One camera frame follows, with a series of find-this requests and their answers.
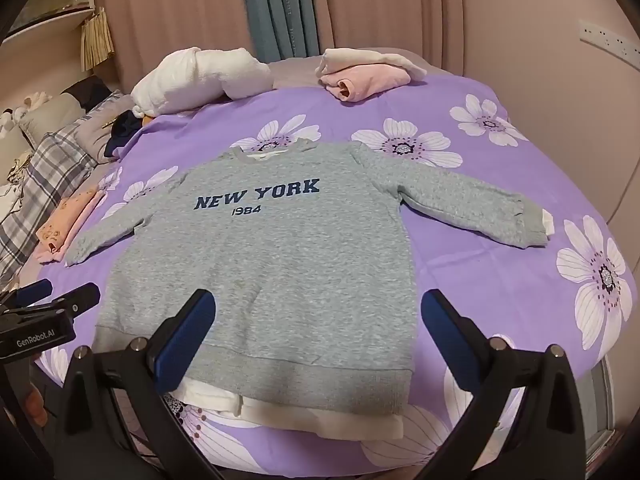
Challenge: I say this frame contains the folded orange patterned clothes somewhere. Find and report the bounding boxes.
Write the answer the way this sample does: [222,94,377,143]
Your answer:
[36,180,108,265]

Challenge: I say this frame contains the yellow tassel hanging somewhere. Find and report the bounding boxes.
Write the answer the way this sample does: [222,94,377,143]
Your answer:
[80,7,115,72]

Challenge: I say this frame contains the mauve bed sheet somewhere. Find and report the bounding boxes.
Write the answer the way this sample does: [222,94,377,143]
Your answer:
[269,54,328,92]

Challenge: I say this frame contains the teal curtain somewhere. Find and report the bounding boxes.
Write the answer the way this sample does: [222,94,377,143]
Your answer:
[240,0,321,63]

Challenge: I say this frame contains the white plush blanket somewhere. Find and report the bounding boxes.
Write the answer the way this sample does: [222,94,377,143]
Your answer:
[131,46,273,116]

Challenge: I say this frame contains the dark navy cloth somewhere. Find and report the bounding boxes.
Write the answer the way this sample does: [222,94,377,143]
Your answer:
[104,110,146,161]

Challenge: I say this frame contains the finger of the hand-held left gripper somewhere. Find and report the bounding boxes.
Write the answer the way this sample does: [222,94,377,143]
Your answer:
[0,280,53,308]
[27,282,101,321]

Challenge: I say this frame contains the white wall shelf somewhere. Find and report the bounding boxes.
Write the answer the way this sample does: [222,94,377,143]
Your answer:
[0,0,97,47]

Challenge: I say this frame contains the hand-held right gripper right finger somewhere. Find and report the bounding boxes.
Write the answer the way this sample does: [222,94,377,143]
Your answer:
[421,288,586,480]

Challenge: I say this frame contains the pink curtain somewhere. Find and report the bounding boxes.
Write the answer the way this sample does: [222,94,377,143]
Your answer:
[95,0,466,91]

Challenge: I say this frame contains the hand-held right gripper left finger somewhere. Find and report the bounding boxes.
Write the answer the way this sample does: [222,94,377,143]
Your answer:
[59,288,223,480]

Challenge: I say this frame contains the plaid pillow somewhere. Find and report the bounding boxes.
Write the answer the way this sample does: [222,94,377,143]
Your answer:
[0,120,98,286]

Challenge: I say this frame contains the purple floral blanket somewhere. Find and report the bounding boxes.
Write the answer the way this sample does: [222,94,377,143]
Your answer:
[37,60,636,476]

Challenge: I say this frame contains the folded pink garment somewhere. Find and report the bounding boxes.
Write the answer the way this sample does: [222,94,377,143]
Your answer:
[316,47,428,106]

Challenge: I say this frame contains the beige pillow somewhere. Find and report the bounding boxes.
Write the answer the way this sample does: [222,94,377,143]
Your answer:
[20,92,87,147]

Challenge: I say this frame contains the white wall power strip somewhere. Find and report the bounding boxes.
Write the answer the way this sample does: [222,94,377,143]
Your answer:
[579,20,640,58]

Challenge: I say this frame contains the grey printed sweatshirt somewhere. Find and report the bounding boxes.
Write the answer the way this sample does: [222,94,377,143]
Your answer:
[65,140,556,441]

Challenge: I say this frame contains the grey pillow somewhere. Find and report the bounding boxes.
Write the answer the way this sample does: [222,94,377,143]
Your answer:
[75,89,132,163]

